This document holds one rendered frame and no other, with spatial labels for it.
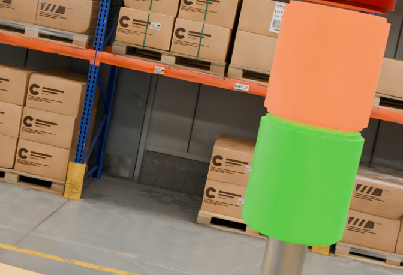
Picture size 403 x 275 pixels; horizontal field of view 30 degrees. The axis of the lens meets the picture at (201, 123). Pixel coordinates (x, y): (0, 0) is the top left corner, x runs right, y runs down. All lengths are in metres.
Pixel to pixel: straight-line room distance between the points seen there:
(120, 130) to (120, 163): 0.41
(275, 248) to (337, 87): 0.09
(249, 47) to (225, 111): 1.58
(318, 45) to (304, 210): 0.07
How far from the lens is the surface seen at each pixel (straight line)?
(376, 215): 8.04
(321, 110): 0.34
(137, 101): 9.26
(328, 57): 0.34
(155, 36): 7.93
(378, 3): 0.34
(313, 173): 0.34
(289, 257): 0.37
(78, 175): 8.12
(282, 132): 0.34
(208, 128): 9.23
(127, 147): 9.36
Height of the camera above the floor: 2.26
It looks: 9 degrees down
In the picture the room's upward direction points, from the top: 11 degrees clockwise
